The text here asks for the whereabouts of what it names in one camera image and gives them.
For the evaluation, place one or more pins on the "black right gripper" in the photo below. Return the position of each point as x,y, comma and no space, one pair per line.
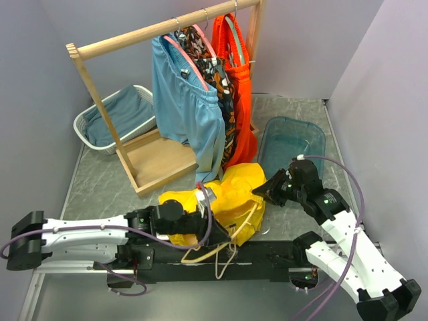
269,189

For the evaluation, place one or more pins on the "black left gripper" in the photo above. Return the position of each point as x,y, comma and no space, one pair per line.
217,234

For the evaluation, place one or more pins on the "yellow shorts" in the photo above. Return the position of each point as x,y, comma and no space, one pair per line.
234,202

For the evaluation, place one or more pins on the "yellow wooden hanger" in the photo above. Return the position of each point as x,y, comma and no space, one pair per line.
234,230

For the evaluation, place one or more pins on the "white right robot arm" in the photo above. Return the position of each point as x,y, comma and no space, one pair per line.
379,291

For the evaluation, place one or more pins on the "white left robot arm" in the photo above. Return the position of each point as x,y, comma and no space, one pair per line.
36,240

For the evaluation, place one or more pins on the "light blue shorts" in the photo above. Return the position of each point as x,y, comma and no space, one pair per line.
186,110

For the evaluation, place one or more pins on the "floral patterned shorts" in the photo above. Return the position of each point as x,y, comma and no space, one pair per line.
225,94

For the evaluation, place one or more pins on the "orange shorts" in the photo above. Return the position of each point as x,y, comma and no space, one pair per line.
245,140

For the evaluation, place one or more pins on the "grey green hanger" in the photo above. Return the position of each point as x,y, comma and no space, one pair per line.
232,26

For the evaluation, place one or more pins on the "pink hanger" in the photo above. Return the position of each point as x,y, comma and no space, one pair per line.
190,60

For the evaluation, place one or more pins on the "teal plastic tray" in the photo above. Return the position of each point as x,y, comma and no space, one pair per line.
285,138

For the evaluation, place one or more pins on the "wooden clothes rack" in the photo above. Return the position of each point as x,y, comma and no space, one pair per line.
151,161

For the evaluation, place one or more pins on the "blue cloth in basket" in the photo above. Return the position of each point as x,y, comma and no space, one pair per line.
131,112

